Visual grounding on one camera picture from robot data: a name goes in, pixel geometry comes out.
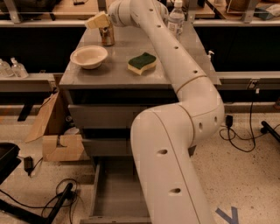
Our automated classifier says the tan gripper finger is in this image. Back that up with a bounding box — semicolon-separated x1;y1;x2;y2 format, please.
85;11;110;29

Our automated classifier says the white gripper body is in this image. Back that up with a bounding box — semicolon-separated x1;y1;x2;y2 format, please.
108;0;133;27

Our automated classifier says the orange soda can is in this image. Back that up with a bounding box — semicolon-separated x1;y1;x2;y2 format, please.
99;26;115;46

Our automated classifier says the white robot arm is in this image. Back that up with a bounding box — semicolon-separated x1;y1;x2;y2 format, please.
108;0;224;224

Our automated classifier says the grey drawer cabinet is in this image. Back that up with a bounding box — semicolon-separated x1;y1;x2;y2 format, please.
59;20;221;165

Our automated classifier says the grey top drawer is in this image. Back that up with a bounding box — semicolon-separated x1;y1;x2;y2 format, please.
68;104;146;129

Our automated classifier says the grey middle drawer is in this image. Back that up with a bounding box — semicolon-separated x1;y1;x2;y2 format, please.
82;138;132;157

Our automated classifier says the grey open bottom drawer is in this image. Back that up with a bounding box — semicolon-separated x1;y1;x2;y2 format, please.
80;157;151;224

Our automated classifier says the white ceramic bowl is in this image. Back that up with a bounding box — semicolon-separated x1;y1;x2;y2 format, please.
70;45;108;70

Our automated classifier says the green yellow sponge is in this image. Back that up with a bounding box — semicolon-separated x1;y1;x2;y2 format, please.
128;52;157;75

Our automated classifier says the clear plastic water bottle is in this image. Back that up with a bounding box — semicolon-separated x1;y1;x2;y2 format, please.
167;0;185;39

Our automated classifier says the small white pump bottle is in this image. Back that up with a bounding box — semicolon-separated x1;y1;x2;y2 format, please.
207;50;214;62

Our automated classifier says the clear sanitizer bottle right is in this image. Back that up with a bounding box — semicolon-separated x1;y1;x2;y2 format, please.
10;58;29;79

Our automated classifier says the clear sanitizer bottle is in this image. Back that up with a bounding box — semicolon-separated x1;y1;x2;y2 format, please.
10;58;29;79
0;59;14;77

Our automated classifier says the clear sanitizer bottle left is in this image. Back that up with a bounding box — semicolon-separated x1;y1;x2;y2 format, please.
0;59;14;77

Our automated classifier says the open cardboard box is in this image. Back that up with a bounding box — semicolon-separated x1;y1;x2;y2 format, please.
24;73;90;163

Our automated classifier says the black power adapter right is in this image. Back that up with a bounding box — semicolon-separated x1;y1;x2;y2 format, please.
226;115;233;128

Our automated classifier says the black power adapter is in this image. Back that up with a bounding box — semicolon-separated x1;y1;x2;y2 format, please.
226;115;233;128
24;157;33;175

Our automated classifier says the black power adapter left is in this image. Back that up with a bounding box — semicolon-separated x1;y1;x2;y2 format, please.
24;157;33;175

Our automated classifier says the black chair base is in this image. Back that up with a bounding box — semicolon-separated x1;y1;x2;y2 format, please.
0;143;74;224

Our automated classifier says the black stand leg right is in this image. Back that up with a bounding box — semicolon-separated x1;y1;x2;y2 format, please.
261;121;280;143

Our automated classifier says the blue tape floor mark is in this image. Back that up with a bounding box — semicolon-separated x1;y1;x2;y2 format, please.
215;206;239;224

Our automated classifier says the black cable right floor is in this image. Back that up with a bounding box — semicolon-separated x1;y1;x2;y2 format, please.
219;87;280;153

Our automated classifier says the black cable floor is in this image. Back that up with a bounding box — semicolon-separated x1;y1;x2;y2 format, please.
219;87;280;153
0;178;81;224

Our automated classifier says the black cable left floor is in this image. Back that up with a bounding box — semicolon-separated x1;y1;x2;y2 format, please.
0;178;81;224

